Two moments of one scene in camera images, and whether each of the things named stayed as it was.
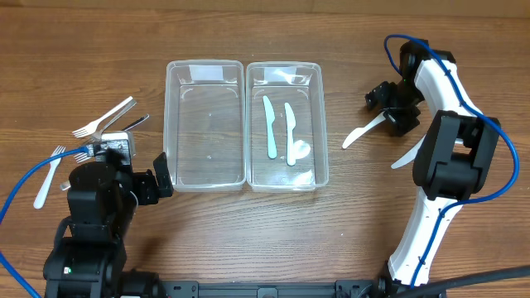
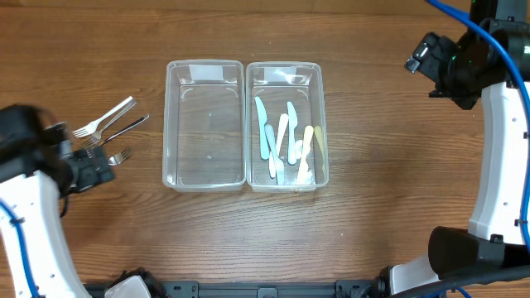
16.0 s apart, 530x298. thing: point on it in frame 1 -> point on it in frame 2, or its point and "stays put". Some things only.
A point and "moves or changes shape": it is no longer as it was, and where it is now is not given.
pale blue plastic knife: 408,156 -> 280,170
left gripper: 146,186 -> 96,166
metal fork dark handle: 84,156 stays put
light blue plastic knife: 270,116 moves or changes shape
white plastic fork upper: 91,127 stays put
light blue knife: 290,125 stays put
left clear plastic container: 204,124 stays put
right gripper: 394,111 -> 433,58
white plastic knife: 358,132 -> 282,124
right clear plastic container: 286,127 stays put
